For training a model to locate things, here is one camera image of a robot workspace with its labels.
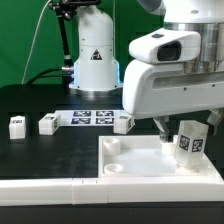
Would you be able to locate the white square tabletop part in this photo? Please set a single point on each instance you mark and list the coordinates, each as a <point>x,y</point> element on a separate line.
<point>142,156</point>

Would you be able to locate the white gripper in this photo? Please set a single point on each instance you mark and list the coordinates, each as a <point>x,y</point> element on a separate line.
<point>164,89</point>

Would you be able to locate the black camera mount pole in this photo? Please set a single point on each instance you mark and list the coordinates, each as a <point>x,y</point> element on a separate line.
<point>65,11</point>

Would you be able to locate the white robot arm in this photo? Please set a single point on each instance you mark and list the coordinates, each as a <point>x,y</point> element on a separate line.
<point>94,71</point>

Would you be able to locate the white L-shaped fence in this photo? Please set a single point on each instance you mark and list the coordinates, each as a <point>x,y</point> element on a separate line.
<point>112,189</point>

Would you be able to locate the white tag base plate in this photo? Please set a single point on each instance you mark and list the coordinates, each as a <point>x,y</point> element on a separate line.
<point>92,117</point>

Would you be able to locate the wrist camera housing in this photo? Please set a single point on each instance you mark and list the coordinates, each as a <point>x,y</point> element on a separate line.
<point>166,46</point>

